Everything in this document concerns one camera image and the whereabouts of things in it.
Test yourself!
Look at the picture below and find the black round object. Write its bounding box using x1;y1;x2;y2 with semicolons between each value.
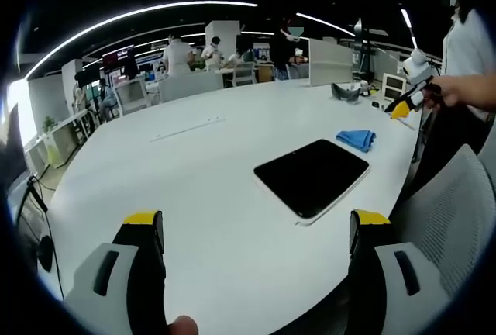
36;235;54;273

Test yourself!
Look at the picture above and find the person's left hand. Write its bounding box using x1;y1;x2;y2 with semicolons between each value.
167;315;200;335

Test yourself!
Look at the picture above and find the white square pillar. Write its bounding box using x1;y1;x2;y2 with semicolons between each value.
204;20;243;61

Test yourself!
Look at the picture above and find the small white framed box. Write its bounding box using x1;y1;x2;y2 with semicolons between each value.
381;71;408;102

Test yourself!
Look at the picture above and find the dark wall screen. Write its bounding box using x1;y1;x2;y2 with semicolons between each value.
102;43;137;69

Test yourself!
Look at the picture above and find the dark grey curved object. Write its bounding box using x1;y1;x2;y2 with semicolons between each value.
330;81;363;105

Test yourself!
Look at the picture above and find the green potted plant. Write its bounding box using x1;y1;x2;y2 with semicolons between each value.
41;115;58;135

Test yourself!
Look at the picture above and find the grey partition panel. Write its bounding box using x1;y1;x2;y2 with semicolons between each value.
308;37;354;88

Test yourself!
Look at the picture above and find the long curved ceiling light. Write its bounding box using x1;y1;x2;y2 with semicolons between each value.
23;0;260;80

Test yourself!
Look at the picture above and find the pale pen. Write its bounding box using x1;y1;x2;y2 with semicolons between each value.
390;117;418;132

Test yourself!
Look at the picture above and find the grey mesh office chair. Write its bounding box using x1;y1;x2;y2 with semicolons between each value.
387;143;496;302

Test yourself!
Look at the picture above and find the yellow-green bag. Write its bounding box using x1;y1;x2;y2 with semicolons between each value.
46;144;64;166

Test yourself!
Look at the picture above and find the black cable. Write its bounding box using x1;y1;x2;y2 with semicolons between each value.
26;174;66;302

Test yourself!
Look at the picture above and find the blue cleaning cloth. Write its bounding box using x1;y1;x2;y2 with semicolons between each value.
335;129;378;154

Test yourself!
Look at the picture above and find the person's torso in white shirt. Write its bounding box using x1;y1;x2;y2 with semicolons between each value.
411;0;496;196

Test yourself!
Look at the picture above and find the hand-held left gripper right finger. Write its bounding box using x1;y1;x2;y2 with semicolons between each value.
348;208;453;335

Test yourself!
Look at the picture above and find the black mirror with white frame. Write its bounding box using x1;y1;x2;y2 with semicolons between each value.
253;138;371;229

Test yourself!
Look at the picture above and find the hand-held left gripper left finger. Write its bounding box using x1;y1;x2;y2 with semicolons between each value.
63;209;168;335

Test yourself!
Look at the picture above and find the person's right hand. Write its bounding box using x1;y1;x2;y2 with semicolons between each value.
422;74;477;113

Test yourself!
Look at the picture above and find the white office chair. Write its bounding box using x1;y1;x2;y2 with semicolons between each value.
231;62;260;88
113;78;151;116
157;71;225;104

